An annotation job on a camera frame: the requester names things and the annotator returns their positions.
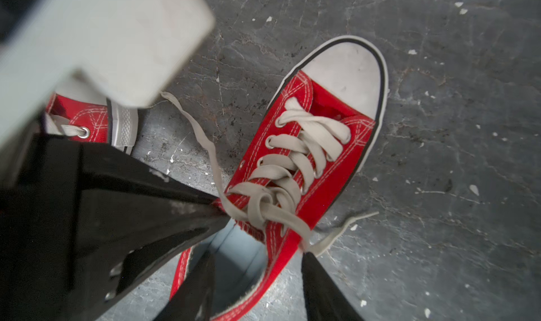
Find red canvas sneaker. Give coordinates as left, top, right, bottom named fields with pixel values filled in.
left=172, top=36, right=389, bottom=320
left=44, top=77, right=139, bottom=155

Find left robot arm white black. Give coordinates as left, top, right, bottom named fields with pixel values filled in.
left=1, top=0, right=228, bottom=320

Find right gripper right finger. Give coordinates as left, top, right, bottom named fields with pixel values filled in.
left=301, top=252, right=364, bottom=321

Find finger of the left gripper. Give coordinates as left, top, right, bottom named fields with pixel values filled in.
left=25, top=135, right=228, bottom=253
left=69, top=226, right=223, bottom=317

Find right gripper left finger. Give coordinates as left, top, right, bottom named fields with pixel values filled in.
left=154, top=251, right=215, bottom=321

